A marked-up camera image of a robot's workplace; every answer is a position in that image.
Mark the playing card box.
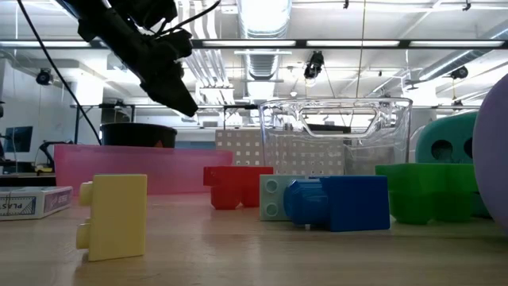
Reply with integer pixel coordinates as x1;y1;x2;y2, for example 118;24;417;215
0;185;75;222

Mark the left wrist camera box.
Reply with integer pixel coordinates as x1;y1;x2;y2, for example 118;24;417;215
109;0;179;29

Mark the black hanging ceiling camera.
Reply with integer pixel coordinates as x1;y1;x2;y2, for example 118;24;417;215
303;50;325;80

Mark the black overhead frame bar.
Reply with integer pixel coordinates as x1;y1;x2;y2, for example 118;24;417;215
0;38;508;49

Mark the clear plastic bin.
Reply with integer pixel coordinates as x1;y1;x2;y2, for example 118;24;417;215
258;97;414;177

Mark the yellow toy brick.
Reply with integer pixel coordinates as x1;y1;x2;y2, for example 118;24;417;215
76;173;148;262

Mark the black bucket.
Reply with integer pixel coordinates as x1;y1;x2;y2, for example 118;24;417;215
99;122;179;149

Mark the black background monitor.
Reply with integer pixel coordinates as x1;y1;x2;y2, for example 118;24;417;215
3;126;34;153

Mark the pink translucent plastic tray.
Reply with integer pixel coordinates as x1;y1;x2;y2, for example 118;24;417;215
54;143;234;195

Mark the purple foam die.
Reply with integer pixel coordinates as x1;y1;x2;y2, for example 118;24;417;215
471;73;508;235

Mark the red toy brick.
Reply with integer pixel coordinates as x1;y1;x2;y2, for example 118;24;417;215
202;165;275;211

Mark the silver ventilation duct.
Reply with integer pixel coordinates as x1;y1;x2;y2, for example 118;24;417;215
237;0;293;80

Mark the black framed background table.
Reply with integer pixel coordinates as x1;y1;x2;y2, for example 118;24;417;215
70;103;259;145

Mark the green toy brick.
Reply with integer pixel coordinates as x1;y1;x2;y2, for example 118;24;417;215
375;162;479;226

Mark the teal foam die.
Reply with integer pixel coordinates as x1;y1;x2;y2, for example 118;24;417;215
415;112;491;218

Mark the blue toy brick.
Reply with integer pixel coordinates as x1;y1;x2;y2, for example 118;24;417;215
283;176;391;234

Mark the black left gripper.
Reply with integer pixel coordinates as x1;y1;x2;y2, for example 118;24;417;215
77;7;198;118

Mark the pale mint toy brick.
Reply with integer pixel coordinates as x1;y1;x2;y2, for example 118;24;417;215
259;174;306;222

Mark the white perforated panel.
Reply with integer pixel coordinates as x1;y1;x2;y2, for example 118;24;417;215
215;129;346;177

